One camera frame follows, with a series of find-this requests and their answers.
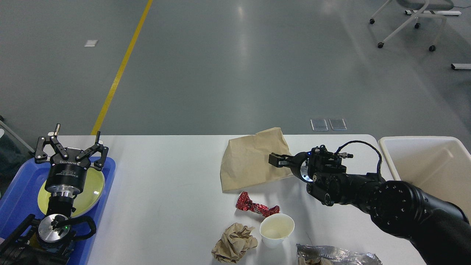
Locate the white paper cup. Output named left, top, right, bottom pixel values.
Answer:
left=259, top=213, right=295, bottom=249

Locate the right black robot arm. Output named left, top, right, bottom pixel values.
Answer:
left=269, top=144, right=471, bottom=265

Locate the large paper bag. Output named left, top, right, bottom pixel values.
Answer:
left=219, top=127, right=292, bottom=191

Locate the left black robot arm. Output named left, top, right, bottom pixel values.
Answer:
left=1, top=124, right=109, bottom=265

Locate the blue plastic tray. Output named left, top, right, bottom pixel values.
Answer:
left=0, top=157, right=116, bottom=265

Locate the pale green plate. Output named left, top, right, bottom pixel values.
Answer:
left=74, top=168, right=106, bottom=217

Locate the right clear floor plate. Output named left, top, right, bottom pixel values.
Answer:
left=329, top=119, right=348, bottom=131

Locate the red foil wrapper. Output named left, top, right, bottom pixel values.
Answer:
left=235, top=191, right=280, bottom=218

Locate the yellow plastic plate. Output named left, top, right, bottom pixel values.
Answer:
left=37, top=168, right=105, bottom=218

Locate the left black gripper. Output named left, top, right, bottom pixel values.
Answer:
left=35, top=124, right=110, bottom=199

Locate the clear plastic bag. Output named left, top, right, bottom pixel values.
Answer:
left=296, top=244, right=382, bottom=265

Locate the beige plastic bin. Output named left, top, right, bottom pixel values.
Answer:
left=378, top=136, right=471, bottom=218

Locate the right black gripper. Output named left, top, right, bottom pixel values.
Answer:
left=269, top=152, right=313, bottom=183

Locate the clear floor plate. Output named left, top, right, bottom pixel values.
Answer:
left=329, top=119, right=348, bottom=131
left=311, top=119, right=329, bottom=131

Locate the white office chair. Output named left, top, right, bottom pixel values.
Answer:
left=377, top=0, right=455, bottom=52

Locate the left clear floor plate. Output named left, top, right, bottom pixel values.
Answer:
left=311, top=119, right=329, bottom=131

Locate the white floor rail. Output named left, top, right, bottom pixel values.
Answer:
left=451, top=63, right=471, bottom=70

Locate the crumpled brown paper ball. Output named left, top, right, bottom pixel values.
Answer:
left=211, top=223, right=258, bottom=264

